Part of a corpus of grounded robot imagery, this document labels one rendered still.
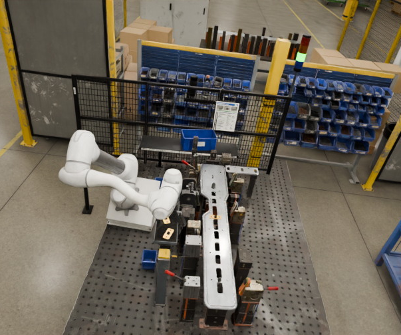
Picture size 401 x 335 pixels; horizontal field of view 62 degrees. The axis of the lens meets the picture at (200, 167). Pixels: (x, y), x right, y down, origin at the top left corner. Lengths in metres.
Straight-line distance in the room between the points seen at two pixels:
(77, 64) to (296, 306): 3.41
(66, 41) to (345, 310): 3.97
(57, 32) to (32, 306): 2.82
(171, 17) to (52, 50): 4.89
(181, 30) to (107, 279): 7.25
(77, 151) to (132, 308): 1.03
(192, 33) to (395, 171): 5.74
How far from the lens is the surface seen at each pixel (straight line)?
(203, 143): 3.02
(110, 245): 2.62
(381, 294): 3.89
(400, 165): 5.16
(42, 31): 4.40
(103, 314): 2.31
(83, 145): 1.98
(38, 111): 4.85
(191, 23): 8.83
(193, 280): 1.99
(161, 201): 1.63
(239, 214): 2.48
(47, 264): 3.52
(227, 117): 3.12
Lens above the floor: 2.66
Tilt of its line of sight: 35 degrees down
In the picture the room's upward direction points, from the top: 8 degrees clockwise
